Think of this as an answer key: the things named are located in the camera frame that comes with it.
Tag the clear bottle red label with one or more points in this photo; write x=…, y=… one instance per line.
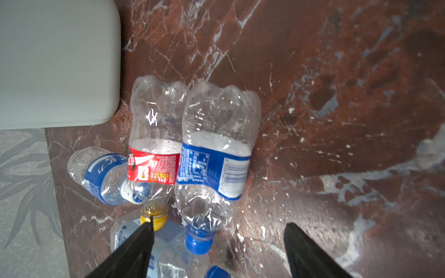
x=155, y=144

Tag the clear bottle blue label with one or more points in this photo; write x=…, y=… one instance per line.
x=220, y=128

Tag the white plastic trash bin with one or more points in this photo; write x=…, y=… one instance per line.
x=60, y=63

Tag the soda water bottle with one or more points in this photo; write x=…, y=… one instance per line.
x=170, y=257

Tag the small water bottle white cap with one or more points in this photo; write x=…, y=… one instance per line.
x=104, y=175

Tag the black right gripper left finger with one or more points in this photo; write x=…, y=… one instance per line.
x=131, y=258

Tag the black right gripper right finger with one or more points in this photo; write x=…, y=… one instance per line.
x=306, y=258

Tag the water bottle blue cap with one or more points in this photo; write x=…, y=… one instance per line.
x=217, y=272

